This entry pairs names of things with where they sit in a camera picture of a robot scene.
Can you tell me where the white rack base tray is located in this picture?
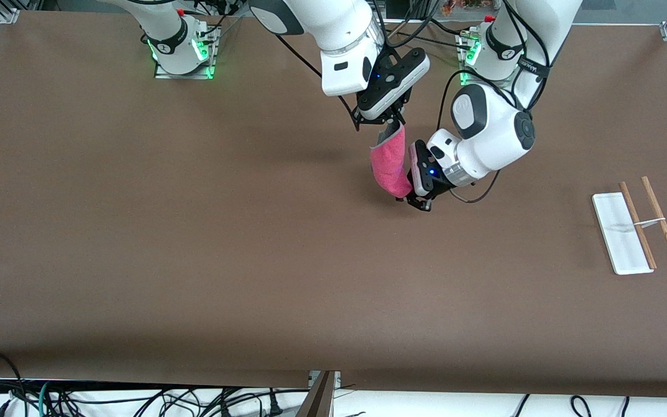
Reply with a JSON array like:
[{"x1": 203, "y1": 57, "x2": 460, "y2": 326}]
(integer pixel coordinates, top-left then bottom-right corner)
[{"x1": 592, "y1": 192, "x2": 655, "y2": 276}]

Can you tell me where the orange patterned object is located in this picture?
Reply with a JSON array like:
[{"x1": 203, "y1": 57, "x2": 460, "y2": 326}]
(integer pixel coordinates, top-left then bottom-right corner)
[{"x1": 441, "y1": 0, "x2": 499, "y2": 15}]

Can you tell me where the pink and grey towel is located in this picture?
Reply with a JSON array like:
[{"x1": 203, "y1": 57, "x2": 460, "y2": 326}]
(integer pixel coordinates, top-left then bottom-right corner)
[{"x1": 369, "y1": 123, "x2": 415, "y2": 201}]

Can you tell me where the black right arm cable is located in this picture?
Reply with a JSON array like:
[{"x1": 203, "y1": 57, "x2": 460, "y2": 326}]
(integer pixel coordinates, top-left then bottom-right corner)
[{"x1": 276, "y1": 0, "x2": 444, "y2": 133}]

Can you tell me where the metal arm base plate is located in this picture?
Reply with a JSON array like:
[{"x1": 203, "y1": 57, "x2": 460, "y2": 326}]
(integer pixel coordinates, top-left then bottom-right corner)
[
  {"x1": 460, "y1": 32, "x2": 521, "y2": 87},
  {"x1": 154, "y1": 26, "x2": 217, "y2": 80}
]

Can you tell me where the dark support beam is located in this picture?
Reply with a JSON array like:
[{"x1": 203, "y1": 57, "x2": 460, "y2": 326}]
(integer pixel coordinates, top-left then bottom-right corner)
[{"x1": 296, "y1": 371, "x2": 335, "y2": 417}]

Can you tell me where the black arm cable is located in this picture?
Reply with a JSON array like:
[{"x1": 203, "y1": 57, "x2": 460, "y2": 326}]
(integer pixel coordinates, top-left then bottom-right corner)
[
  {"x1": 276, "y1": 0, "x2": 444, "y2": 133},
  {"x1": 437, "y1": 0, "x2": 551, "y2": 204}
]

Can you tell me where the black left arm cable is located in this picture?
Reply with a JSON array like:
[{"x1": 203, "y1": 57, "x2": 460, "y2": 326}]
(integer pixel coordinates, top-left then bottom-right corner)
[{"x1": 437, "y1": 0, "x2": 551, "y2": 204}]

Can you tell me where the silver table edge bracket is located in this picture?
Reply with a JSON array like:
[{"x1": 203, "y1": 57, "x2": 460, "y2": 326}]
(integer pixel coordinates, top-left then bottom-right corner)
[{"x1": 309, "y1": 371, "x2": 342, "y2": 390}]

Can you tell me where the black cable on table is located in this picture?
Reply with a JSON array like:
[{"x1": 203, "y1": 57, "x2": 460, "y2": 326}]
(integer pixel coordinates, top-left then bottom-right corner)
[
  {"x1": 426, "y1": 16, "x2": 470, "y2": 35},
  {"x1": 386, "y1": 28, "x2": 473, "y2": 48}
]

